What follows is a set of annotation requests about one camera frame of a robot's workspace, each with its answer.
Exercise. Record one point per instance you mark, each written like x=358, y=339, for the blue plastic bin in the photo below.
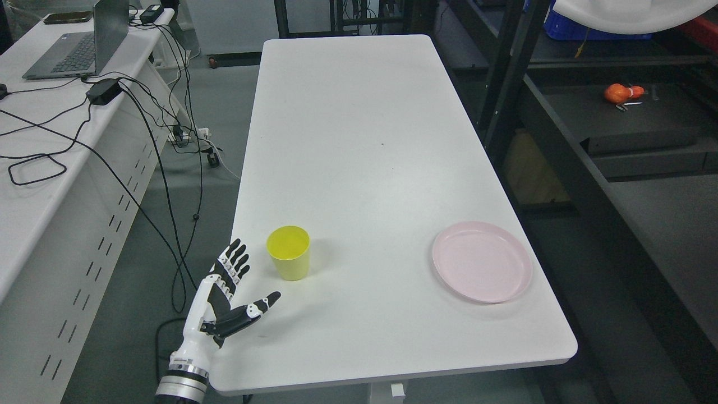
x=561, y=28

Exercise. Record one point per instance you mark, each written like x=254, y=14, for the black power adapter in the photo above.
x=103, y=91

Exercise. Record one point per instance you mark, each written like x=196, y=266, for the orange toy object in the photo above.
x=618, y=93

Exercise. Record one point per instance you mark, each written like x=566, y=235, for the black metal shelving rack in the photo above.
x=631, y=252

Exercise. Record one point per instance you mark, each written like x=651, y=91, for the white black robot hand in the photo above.
x=212, y=316

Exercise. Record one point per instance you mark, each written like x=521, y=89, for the white power strip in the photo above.
x=180, y=138

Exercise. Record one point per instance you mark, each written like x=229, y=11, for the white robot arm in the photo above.
x=183, y=383

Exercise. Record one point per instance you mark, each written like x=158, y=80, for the grey laptop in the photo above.
x=85, y=53

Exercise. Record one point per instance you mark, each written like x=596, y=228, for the black smartphone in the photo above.
x=63, y=18

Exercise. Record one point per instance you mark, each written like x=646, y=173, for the white table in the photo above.
x=363, y=142

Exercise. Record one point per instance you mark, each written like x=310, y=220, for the pink plastic plate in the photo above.
x=482, y=262

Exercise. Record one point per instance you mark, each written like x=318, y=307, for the yellow plastic cup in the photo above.
x=289, y=248

